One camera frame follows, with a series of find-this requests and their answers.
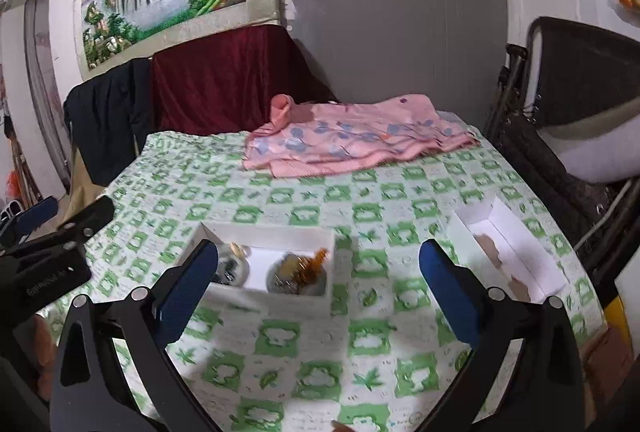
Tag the brown cardboard box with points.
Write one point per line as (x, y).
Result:
(610, 362)

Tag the white cardboard box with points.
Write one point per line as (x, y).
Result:
(270, 297)

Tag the black jacket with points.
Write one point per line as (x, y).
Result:
(105, 122)

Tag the pink floral cloth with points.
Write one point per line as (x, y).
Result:
(350, 137)

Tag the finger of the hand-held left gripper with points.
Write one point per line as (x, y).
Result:
(92, 216)
(42, 210)

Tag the white cushion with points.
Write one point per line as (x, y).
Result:
(600, 147)

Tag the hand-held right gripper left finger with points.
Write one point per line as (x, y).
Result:
(190, 282)

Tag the white box lid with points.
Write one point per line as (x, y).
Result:
(520, 242)

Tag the black folding cart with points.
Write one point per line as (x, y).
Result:
(590, 62)

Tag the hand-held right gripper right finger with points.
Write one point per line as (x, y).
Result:
(450, 292)

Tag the green checked tablecloth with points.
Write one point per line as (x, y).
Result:
(325, 337)

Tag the person's left hand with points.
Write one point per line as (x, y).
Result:
(44, 342)

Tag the maroon velvet cloth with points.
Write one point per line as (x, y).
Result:
(225, 77)

